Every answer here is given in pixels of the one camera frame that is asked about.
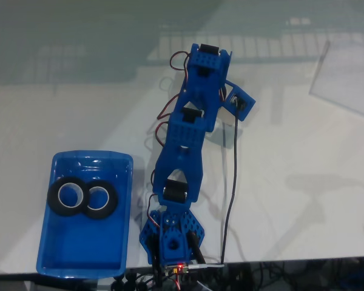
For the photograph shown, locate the black tape roll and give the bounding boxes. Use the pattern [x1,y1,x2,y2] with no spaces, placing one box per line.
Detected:
[47,175,87,217]
[83,181,120,220]

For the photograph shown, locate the blue plastic bin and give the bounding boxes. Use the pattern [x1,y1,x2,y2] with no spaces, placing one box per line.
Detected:
[36,150,134,278]

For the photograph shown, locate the controller board with red light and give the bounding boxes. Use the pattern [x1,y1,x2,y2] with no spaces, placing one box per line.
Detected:
[166,263,191,275]

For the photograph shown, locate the black camera cable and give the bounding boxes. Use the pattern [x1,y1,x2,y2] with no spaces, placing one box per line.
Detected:
[197,96,240,269]

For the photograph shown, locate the blue camera box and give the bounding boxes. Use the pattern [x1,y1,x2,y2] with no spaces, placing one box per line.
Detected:
[223,80,257,122]

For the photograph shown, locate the tangled black cables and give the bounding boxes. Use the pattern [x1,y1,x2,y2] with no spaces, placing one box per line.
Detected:
[227,259,364,291]

